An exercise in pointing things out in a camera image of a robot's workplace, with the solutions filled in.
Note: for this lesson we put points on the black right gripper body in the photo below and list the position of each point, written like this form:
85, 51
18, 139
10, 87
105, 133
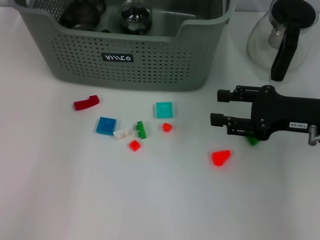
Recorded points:
277, 110

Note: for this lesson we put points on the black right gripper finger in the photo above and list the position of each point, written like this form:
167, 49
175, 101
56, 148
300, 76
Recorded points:
223, 95
216, 120

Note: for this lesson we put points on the blue square brick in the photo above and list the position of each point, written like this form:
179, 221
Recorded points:
106, 125

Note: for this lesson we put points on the right gripper metal connector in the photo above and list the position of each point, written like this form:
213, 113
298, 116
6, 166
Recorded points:
313, 136

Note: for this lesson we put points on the large red wedge brick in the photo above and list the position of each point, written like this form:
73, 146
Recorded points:
220, 157

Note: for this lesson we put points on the dark red curved brick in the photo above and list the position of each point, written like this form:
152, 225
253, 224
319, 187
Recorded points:
86, 103

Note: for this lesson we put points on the small red sloped brick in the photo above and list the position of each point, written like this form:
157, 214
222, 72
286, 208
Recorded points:
167, 127

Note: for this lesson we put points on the small red square brick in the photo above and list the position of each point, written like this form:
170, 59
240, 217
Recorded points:
135, 145

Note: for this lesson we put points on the teal square brick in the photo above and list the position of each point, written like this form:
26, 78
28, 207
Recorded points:
165, 110

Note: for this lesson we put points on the green narrow studded brick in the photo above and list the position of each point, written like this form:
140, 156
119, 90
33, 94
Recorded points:
141, 130

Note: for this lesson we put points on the grey-green perforated storage bin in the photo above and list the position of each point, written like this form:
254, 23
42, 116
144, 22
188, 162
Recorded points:
150, 70

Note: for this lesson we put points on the green sloped brick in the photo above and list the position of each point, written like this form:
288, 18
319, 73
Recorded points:
253, 142

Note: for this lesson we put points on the black clay teapot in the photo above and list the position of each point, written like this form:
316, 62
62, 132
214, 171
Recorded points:
80, 13

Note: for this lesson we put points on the small white brick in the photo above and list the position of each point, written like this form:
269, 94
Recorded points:
122, 133

